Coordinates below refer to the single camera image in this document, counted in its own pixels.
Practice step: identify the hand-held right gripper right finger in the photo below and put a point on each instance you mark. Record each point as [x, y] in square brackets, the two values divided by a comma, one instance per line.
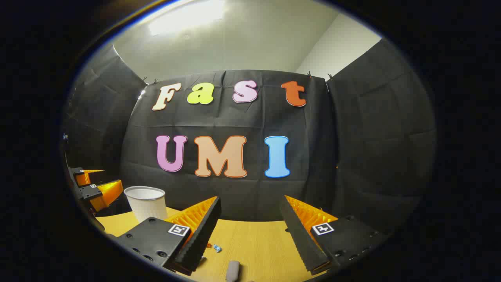
[299, 239]

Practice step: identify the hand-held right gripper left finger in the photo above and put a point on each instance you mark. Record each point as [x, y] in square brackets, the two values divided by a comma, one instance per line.
[203, 235]

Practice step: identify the white ribbed garbage bin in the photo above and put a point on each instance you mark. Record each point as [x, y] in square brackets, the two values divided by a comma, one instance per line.
[146, 205]

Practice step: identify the small grey broom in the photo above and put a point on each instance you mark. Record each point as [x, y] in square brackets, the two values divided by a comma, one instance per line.
[233, 271]

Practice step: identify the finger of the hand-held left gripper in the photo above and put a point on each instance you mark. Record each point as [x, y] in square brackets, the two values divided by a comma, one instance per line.
[76, 172]
[89, 192]

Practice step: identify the blue paper trash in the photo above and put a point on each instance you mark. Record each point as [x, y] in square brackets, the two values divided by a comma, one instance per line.
[217, 248]

